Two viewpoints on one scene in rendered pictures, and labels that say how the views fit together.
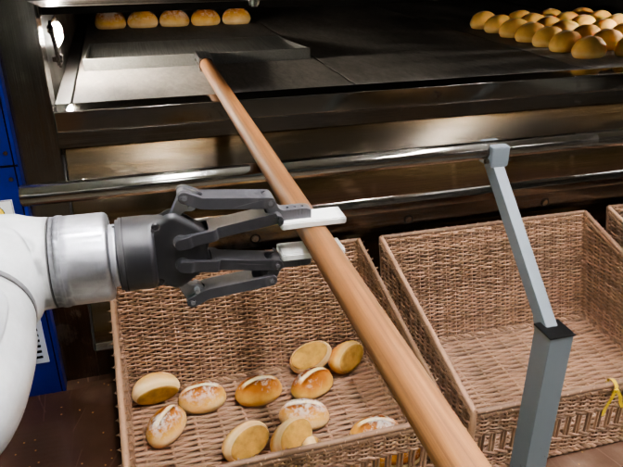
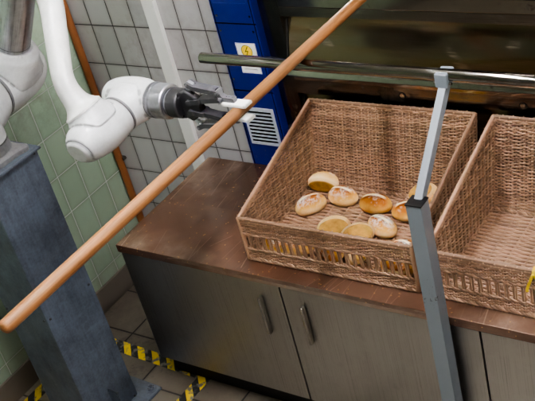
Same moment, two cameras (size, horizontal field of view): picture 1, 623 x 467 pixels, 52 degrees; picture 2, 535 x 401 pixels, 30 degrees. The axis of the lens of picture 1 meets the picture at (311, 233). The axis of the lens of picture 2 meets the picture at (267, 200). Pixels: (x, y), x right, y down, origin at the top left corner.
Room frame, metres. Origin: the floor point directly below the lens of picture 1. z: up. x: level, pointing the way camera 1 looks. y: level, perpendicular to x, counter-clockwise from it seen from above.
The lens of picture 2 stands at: (-0.51, -1.77, 2.24)
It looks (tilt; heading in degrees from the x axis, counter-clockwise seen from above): 32 degrees down; 57
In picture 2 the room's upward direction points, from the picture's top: 15 degrees counter-clockwise
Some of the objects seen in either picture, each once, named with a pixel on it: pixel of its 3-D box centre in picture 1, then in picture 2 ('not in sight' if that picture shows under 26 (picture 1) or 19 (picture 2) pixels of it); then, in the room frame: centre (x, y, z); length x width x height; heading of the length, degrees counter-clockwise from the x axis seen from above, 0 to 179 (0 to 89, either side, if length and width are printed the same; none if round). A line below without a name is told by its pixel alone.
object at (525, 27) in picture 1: (586, 29); not in sight; (1.99, -0.82, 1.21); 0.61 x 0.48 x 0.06; 16
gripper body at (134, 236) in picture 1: (162, 249); (187, 103); (0.58, 0.15, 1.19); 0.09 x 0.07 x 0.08; 105
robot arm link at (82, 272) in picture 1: (87, 258); (164, 100); (0.56, 0.22, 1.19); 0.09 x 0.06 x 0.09; 15
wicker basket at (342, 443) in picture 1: (267, 369); (359, 187); (1.00, 0.08, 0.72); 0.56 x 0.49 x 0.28; 107
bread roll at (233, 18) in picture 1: (235, 15); not in sight; (2.31, 0.26, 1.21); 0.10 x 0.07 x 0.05; 102
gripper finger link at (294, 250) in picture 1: (311, 248); (240, 117); (0.62, 0.00, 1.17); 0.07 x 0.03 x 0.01; 105
